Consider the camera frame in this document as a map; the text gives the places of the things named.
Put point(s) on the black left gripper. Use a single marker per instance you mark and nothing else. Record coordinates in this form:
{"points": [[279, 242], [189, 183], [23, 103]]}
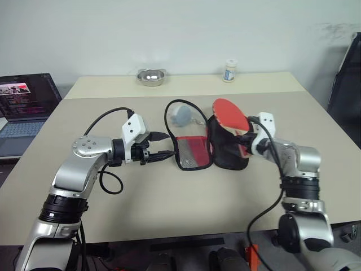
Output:
{"points": [[138, 152]]}

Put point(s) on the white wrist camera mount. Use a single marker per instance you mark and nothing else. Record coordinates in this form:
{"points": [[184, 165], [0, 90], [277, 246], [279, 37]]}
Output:
{"points": [[134, 127], [266, 124]]}

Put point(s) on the stainless steel bowl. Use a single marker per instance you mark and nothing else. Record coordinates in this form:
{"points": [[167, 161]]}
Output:
{"points": [[150, 75]]}

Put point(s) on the black chair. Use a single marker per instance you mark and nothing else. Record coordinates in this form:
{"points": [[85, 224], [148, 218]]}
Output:
{"points": [[348, 84]]}

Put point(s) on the dark rounded shape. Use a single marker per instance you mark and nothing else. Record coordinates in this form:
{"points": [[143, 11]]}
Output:
{"points": [[228, 259]]}

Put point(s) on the black red paddle case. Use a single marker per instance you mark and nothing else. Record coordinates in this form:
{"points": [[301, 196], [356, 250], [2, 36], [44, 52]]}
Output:
{"points": [[197, 149]]}

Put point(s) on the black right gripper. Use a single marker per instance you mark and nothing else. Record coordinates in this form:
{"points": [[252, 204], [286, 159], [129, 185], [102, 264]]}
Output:
{"points": [[251, 138]]}

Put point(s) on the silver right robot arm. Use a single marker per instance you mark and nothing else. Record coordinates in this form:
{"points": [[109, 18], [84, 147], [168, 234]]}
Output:
{"points": [[304, 180]]}

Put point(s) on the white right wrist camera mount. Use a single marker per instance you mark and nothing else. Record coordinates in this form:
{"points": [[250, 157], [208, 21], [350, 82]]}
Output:
{"points": [[266, 124]]}

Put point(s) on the small white bottle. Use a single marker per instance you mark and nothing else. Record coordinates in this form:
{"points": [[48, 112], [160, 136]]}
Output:
{"points": [[229, 71]]}

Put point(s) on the orange bracket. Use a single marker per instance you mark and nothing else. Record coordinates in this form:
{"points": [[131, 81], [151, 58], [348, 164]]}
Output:
{"points": [[252, 257]]}

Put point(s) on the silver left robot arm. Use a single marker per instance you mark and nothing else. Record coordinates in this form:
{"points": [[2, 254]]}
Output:
{"points": [[76, 172]]}

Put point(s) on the red table tennis paddle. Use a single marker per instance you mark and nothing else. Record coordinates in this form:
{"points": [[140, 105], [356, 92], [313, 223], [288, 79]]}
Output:
{"points": [[229, 114]]}

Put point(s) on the open laptop computer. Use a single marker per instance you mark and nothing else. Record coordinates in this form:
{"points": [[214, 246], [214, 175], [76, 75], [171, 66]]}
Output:
{"points": [[22, 107]]}

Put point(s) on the grey ball in case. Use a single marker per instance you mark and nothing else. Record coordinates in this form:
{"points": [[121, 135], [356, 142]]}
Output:
{"points": [[181, 115]]}

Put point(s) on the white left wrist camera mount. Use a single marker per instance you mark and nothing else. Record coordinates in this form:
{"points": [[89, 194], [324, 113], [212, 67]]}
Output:
{"points": [[134, 127]]}

